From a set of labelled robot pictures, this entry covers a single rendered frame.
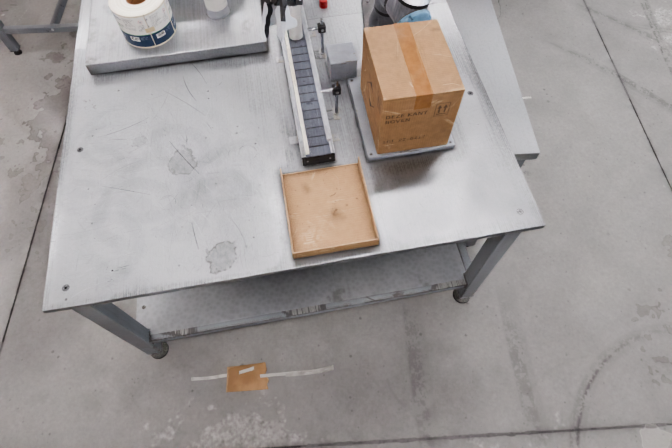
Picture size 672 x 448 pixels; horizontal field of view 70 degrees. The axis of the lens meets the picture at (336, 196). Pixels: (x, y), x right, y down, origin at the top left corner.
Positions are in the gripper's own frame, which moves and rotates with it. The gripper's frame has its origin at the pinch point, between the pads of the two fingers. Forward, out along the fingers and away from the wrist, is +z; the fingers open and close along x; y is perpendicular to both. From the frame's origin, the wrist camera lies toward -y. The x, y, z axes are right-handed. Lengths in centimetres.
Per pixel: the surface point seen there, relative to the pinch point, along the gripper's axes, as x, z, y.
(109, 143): 48, 43, -33
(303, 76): 22.3, 17.0, 27.5
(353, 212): -22, 49, 19
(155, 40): 66, 12, -10
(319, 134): 0.9, 31.3, 20.6
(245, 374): 15, 141, 4
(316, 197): -11, 48, 12
